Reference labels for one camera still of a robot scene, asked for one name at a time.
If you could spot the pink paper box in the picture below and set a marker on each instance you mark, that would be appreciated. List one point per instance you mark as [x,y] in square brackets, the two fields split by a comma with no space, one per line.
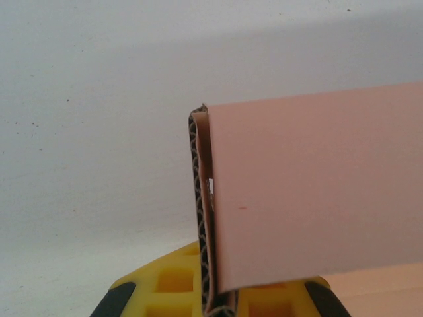
[314,185]

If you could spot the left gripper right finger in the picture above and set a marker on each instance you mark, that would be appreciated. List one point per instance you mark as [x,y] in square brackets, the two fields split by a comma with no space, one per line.
[284,302]

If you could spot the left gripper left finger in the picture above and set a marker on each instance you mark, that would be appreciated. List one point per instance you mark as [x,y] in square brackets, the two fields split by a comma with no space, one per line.
[158,287]

